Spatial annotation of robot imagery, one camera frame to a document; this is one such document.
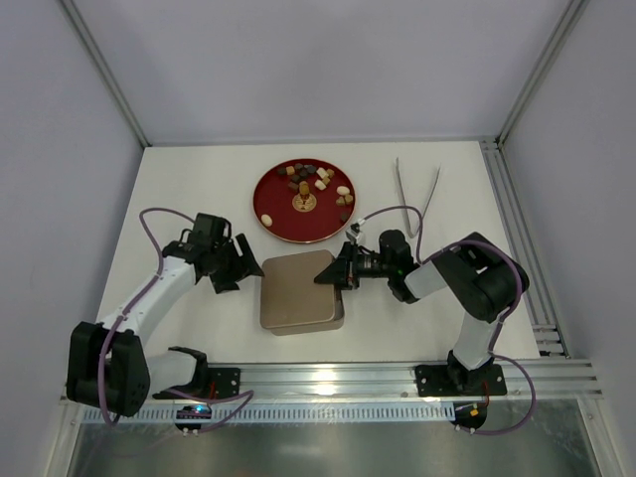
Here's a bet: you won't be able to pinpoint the gold tin lid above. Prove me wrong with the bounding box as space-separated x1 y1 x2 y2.
258 249 344 332

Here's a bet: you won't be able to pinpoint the metal tongs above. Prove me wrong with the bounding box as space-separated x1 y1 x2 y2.
394 158 442 239

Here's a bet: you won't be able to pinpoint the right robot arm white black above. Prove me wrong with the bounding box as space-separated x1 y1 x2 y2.
314 230 530 398

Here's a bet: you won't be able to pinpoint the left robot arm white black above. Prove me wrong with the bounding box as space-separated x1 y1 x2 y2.
66 213 263 426

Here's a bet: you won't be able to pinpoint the tan barrel chocolate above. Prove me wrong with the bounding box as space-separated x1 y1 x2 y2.
299 182 310 197

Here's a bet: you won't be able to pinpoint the gold square tin box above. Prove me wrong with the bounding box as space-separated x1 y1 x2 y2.
259 286 345 336

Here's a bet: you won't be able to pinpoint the round red tray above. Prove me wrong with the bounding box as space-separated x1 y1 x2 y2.
252 158 357 244

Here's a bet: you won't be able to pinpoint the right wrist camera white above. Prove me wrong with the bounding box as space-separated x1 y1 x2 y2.
346 219 366 245

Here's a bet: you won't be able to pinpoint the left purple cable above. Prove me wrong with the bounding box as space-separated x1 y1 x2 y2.
97 208 255 432

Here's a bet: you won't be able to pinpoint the purple cable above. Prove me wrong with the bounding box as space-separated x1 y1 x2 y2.
355 206 538 437
97 208 255 432

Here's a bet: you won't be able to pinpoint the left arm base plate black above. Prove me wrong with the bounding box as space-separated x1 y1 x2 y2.
152 367 241 400

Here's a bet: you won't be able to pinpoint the left round mount black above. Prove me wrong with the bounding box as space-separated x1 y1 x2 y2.
175 403 212 436

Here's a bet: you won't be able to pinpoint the round mount black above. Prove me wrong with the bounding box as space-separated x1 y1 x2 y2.
175 403 212 436
451 401 489 433

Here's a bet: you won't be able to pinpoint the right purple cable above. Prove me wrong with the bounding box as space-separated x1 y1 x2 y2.
355 206 538 437

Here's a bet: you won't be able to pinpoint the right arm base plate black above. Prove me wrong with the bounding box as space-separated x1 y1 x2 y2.
414 362 508 398

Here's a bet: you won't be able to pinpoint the perforated cable duct strip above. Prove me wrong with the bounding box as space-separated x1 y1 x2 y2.
81 402 456 423

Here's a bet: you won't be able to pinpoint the right round mount black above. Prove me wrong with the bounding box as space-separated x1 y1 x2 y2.
451 401 489 433

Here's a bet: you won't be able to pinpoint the aluminium rail right side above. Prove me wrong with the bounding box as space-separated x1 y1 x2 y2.
479 139 570 359

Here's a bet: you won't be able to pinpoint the aluminium rail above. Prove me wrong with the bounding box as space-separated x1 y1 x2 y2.
236 358 603 401
479 139 570 359

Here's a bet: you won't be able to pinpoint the aluminium rail front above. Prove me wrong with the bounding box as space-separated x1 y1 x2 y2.
236 358 603 401

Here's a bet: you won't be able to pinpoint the aluminium frame post left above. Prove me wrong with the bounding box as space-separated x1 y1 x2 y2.
57 0 151 149

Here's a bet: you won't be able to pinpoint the aluminium frame post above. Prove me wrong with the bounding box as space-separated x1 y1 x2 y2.
57 0 151 149
496 0 589 149

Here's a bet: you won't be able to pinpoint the aluminium frame post right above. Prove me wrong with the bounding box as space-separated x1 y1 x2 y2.
496 0 589 149

